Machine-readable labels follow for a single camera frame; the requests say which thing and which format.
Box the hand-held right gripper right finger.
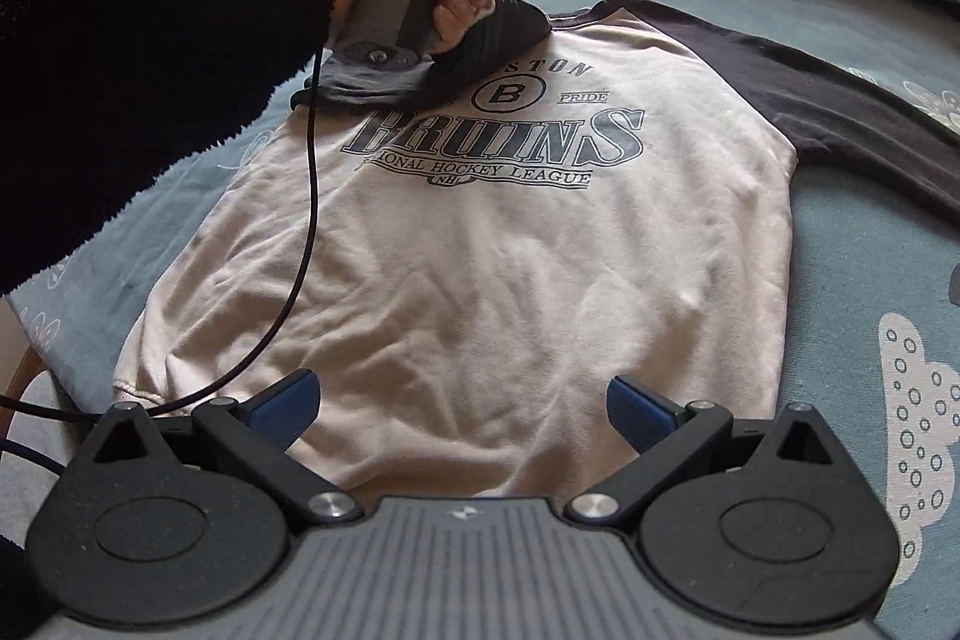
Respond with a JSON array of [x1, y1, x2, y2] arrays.
[[564, 374, 869, 532]]

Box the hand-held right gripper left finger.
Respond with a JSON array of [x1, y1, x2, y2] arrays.
[[90, 368, 365, 532]]

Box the beige sweatshirt with dark sleeves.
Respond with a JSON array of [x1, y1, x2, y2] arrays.
[[112, 0, 960, 498]]

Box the person's left forearm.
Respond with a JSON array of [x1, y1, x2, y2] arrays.
[[0, 0, 335, 300]]

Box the bed with blue floral sheet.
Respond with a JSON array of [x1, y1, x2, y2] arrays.
[[0, 0, 960, 640]]

